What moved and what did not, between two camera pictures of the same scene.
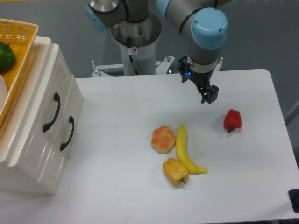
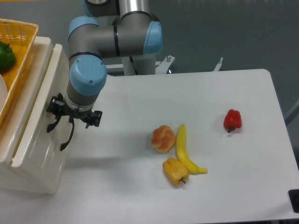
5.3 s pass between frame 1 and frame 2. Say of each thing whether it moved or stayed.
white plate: stayed
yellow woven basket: stayed
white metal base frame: stayed
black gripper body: moved
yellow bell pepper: stayed
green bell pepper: stayed
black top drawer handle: moved
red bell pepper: stayed
